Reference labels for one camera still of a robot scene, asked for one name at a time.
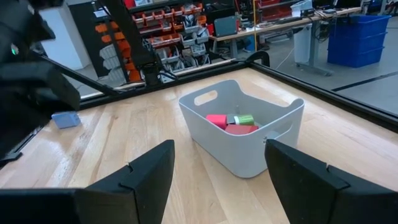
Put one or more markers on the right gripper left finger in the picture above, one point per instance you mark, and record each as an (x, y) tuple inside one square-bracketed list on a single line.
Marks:
[(133, 193)]

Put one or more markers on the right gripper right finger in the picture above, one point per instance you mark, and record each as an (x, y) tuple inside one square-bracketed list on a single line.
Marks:
[(311, 193)]

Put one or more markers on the red wall charger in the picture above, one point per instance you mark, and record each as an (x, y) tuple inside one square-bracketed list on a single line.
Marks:
[(241, 129)]

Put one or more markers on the green wall charger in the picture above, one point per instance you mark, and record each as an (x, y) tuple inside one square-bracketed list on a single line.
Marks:
[(245, 119)]

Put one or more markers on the pink wall charger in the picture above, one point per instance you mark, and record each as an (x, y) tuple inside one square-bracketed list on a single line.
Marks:
[(216, 120)]

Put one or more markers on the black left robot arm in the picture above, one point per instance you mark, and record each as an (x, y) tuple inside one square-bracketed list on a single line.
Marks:
[(28, 90)]

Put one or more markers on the white waste bin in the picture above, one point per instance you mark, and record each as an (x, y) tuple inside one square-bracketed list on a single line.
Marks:
[(302, 43)]

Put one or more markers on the stacked blue storage bins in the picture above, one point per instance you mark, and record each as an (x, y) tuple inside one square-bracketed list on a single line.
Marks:
[(357, 40)]

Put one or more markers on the parts rack with orange bins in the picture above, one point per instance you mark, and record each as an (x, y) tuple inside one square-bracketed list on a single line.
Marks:
[(174, 37)]

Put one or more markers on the white cabinet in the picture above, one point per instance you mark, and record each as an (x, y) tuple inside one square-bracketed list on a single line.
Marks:
[(62, 40)]

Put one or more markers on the wooden workbench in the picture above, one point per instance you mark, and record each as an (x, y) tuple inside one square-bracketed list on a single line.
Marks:
[(280, 25)]

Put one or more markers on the grey equipment case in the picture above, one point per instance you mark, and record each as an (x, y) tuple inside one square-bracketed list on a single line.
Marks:
[(225, 26)]

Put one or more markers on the pale blue wall charger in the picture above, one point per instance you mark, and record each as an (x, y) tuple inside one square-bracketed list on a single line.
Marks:
[(66, 120)]

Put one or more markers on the black frame strut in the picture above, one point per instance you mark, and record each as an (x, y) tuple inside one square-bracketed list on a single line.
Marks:
[(87, 79)]

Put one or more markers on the black curved corner bracket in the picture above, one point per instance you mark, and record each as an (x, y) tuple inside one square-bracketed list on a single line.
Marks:
[(260, 53)]

